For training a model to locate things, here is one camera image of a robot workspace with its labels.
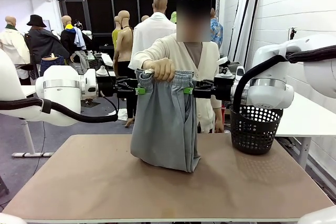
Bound person's right forearm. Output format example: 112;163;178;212
132;47;159;70

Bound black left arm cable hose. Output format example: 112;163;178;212
0;95;119;123

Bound black framed reflector panel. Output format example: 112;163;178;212
227;0;263;63

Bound light blue shirt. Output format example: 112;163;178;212
73;26;87;51

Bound mannequin with yellow scarf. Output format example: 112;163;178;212
60;15;92;59

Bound mannequin in white shirt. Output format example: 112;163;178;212
128;0;177;70

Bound person's left forearm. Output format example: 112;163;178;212
212;100;224;123

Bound mannequin legs in blue jeans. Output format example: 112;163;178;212
39;53;66;77

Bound mannequin in yellow top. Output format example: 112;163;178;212
112;16;123;50

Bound mannequin in blue floral shirt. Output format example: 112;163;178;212
209;7;224;49

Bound white wire rack table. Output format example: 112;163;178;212
89;50;112;69

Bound bare mannequin in black trousers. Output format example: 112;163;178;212
112;10;139;127

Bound mannequin with black hat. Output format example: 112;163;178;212
25;14;70;65

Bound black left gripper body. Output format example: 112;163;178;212
96;74;119;98

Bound white desk with footed leg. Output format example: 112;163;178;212
0;84;55;158

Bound person's right hand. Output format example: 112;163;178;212
143;58;176;82

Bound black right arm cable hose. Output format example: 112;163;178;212
233;45;336;113

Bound white side table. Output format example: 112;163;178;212
272;91;336;171

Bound black plastic laundry basket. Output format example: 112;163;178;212
230;104;284;156

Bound grey training pants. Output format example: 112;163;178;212
130;68;202;173

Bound mannequin in cream jacket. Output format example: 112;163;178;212
0;16;31;65

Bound white cloth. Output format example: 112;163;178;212
117;108;129;122

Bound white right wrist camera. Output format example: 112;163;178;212
216;56;233;78

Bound person in cream cardigan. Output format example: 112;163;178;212
132;0;224;134

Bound person's left hand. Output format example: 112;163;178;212
214;119;225;134

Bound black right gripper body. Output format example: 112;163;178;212
214;74;236;102

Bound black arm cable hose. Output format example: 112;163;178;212
0;95;119;123
233;45;336;113

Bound thin black floor cable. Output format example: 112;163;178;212
33;121;47;172

